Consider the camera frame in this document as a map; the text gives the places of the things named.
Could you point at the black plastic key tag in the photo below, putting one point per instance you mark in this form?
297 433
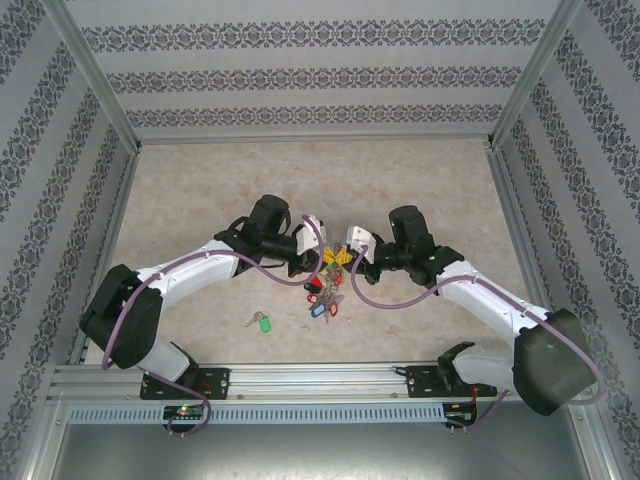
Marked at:
315 285

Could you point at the metal keyring disc with rings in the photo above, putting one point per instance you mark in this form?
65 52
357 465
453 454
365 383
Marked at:
327 295

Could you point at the green plastic key tag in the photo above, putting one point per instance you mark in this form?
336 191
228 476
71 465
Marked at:
264 325

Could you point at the silver key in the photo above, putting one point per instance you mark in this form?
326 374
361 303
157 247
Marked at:
253 318

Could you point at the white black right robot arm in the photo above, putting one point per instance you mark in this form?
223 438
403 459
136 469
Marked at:
480 295

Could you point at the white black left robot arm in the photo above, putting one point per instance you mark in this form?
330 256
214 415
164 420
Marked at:
195 260

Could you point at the right control circuit board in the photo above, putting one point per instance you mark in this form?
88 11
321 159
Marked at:
457 416

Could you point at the control circuit board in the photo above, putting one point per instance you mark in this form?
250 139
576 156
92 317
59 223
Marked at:
185 411
457 416

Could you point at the grey metal sheet panel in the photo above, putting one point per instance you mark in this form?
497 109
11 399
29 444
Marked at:
320 450

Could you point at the left control circuit board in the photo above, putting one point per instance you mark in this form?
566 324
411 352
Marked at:
185 411

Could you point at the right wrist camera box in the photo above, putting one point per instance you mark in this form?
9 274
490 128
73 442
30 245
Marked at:
359 237

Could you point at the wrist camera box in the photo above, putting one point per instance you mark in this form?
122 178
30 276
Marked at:
359 237
310 232

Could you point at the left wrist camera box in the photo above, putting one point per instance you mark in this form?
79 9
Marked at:
310 232

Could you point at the aluminium side rail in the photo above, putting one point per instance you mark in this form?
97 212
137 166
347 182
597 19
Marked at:
517 240
107 250

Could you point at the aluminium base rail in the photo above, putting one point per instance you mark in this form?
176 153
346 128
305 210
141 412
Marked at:
320 380

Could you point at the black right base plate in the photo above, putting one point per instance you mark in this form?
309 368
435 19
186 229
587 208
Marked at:
422 382

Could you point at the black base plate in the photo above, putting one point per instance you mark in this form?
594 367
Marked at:
422 382
215 382

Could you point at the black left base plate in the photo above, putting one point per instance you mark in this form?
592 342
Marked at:
215 382

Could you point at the aluminium frame post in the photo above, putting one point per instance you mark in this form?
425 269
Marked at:
530 75
100 85

